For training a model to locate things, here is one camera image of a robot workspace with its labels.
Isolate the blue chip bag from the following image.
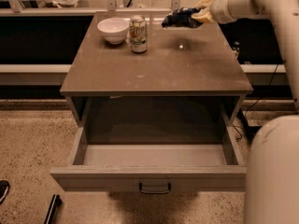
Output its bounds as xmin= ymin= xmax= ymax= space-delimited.
xmin=162 ymin=7 xmax=202 ymax=29

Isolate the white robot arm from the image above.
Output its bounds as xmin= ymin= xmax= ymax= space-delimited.
xmin=192 ymin=0 xmax=299 ymax=224

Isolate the grey cabinet with top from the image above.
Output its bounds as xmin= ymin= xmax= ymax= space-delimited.
xmin=61 ymin=12 xmax=252 ymax=119

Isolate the open grey top drawer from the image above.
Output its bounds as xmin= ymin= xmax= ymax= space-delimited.
xmin=50 ymin=103 xmax=250 ymax=192

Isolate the green soda can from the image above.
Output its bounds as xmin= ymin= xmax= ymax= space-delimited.
xmin=129 ymin=15 xmax=148 ymax=53

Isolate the white ceramic bowl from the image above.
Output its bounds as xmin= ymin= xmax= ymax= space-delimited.
xmin=97 ymin=18 xmax=129 ymax=44

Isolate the black stand leg right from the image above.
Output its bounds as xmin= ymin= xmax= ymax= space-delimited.
xmin=237 ymin=109 xmax=261 ymax=142

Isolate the black stand leg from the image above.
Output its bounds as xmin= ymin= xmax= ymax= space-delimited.
xmin=44 ymin=194 xmax=63 ymax=224
xmin=237 ymin=109 xmax=261 ymax=142

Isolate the black stand leg left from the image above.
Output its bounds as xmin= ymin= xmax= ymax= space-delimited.
xmin=44 ymin=194 xmax=63 ymax=224

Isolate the black shoe tip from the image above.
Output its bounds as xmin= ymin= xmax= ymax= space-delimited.
xmin=0 ymin=180 xmax=10 ymax=204

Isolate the black drawer handle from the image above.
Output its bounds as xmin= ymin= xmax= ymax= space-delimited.
xmin=138 ymin=182 xmax=172 ymax=195

